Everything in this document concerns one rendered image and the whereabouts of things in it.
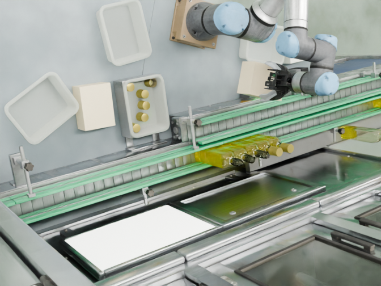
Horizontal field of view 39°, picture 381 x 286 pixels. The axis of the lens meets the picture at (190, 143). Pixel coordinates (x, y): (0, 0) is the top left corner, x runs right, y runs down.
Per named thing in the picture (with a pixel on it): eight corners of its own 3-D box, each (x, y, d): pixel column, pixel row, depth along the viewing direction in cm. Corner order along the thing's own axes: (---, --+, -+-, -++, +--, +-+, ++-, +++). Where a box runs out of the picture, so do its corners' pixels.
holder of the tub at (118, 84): (124, 149, 211) (132, 152, 205) (113, 80, 205) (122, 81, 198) (161, 139, 220) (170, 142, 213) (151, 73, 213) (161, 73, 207)
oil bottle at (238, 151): (207, 158, 217) (239, 166, 200) (204, 144, 216) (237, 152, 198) (217, 154, 220) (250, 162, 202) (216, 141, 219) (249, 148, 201)
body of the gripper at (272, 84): (266, 68, 189) (290, 68, 179) (283, 72, 194) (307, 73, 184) (262, 89, 190) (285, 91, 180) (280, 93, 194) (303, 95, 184)
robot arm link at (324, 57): (319, 30, 166) (313, 66, 167) (344, 37, 172) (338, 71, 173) (301, 32, 172) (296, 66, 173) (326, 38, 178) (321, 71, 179)
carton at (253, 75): (242, 61, 200) (255, 61, 194) (274, 69, 209) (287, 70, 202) (236, 92, 200) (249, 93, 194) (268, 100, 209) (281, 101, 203)
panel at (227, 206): (59, 248, 177) (101, 283, 149) (58, 239, 176) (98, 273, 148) (265, 176, 223) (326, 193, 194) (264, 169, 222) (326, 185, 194)
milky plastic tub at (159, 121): (122, 137, 209) (132, 139, 202) (113, 80, 204) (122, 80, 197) (160, 127, 218) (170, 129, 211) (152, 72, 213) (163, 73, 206)
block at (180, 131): (172, 141, 215) (181, 143, 209) (168, 117, 213) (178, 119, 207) (179, 138, 217) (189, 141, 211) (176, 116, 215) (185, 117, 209)
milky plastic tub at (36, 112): (-6, 106, 183) (0, 108, 176) (45, 68, 191) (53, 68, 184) (26, 144, 191) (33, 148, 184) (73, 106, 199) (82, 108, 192)
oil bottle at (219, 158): (195, 161, 214) (227, 170, 197) (193, 147, 213) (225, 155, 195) (206, 157, 217) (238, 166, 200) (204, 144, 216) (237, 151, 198)
